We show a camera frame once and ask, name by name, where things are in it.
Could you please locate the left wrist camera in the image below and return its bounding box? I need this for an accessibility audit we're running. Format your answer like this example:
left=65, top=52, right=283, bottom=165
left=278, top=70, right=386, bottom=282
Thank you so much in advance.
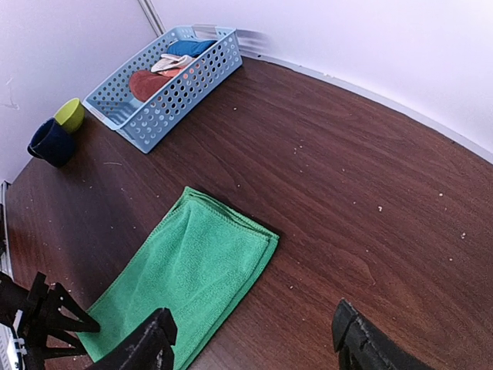
left=0, top=325, right=27, bottom=370

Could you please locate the dark blue mug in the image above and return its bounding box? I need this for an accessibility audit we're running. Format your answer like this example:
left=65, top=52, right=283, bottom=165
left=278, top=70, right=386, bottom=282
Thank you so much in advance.
left=27, top=117, right=75, bottom=168

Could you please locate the green microfiber towel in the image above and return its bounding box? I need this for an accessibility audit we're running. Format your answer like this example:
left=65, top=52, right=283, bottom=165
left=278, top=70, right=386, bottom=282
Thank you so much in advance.
left=79, top=187, right=279, bottom=369

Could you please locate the light blue plastic basket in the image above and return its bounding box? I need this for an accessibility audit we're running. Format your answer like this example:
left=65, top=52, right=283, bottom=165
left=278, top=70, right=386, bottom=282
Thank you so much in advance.
left=82, top=25, right=243, bottom=153

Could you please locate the yellow green bowl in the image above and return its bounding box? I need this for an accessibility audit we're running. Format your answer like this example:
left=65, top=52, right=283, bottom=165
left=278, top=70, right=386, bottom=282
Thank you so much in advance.
left=54, top=98, right=85, bottom=134

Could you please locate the dark red towel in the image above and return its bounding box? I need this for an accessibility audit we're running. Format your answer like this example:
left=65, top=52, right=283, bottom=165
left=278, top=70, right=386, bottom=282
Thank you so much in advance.
left=129, top=70, right=172, bottom=103

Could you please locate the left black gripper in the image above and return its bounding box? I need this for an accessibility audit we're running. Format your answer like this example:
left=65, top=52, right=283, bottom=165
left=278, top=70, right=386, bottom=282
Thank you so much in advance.
left=1, top=272, right=100, bottom=369

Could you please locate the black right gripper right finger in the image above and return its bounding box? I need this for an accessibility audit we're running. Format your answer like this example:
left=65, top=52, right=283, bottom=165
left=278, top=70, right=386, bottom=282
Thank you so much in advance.
left=331, top=299, right=430, bottom=370

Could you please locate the blue rolled towel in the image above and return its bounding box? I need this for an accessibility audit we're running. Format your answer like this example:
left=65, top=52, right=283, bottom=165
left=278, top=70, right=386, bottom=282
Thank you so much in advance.
left=166, top=40, right=216, bottom=58

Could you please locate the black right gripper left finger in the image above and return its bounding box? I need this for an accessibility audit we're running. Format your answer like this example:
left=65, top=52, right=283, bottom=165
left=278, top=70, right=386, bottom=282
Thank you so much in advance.
left=88, top=308, right=178, bottom=370

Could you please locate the orange white rolled towel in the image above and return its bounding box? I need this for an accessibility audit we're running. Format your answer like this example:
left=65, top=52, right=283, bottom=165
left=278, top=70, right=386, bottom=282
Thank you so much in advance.
left=151, top=54, right=195, bottom=77

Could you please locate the left aluminium post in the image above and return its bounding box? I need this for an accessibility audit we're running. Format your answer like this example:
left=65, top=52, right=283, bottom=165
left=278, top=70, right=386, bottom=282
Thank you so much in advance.
left=138, top=0, right=166, bottom=36

